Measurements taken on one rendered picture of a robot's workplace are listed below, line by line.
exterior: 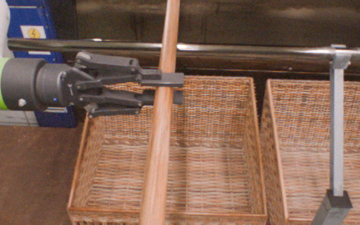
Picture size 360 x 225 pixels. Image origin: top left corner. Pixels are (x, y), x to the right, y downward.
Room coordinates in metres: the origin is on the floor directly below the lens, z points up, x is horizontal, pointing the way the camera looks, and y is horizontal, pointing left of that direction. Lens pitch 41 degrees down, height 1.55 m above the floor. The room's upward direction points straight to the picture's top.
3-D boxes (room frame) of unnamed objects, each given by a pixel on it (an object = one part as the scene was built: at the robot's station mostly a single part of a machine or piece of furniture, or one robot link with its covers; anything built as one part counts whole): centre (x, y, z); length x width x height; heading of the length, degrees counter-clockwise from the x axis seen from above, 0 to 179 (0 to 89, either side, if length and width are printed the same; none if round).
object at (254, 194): (0.75, 0.01, 0.72); 0.56 x 0.49 x 0.28; 88
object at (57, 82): (0.47, 0.18, 1.19); 0.09 x 0.07 x 0.08; 87
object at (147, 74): (0.47, 0.05, 1.23); 0.05 x 0.01 x 0.03; 87
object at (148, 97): (0.47, 0.02, 1.17); 0.07 x 0.03 x 0.01; 87
